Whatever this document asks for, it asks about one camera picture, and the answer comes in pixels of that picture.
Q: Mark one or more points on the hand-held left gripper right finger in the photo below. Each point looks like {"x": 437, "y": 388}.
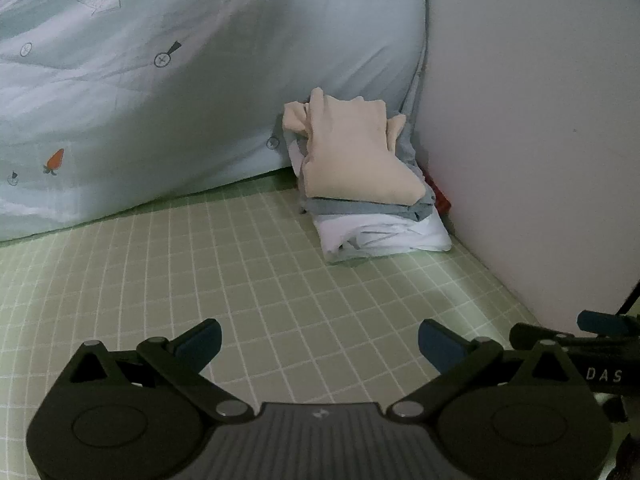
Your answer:
{"x": 436, "y": 342}

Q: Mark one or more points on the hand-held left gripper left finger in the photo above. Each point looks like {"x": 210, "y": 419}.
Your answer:
{"x": 202, "y": 342}

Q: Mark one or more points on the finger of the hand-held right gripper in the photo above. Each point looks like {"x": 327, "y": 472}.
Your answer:
{"x": 530, "y": 335}
{"x": 597, "y": 321}

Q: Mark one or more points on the peach garment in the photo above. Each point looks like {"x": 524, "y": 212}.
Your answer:
{"x": 350, "y": 160}

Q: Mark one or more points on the green checked bed sheet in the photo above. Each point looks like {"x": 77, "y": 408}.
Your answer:
{"x": 250, "y": 270}

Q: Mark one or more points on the white folded garment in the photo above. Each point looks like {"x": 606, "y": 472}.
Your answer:
{"x": 390, "y": 240}

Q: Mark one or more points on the red cloth item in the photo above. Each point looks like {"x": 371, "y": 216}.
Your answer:
{"x": 441, "y": 198}

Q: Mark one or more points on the grey folded garment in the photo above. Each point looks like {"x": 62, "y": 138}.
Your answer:
{"x": 360, "y": 208}

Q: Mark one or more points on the light blue carrot-print quilt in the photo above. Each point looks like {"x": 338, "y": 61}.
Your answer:
{"x": 200, "y": 110}

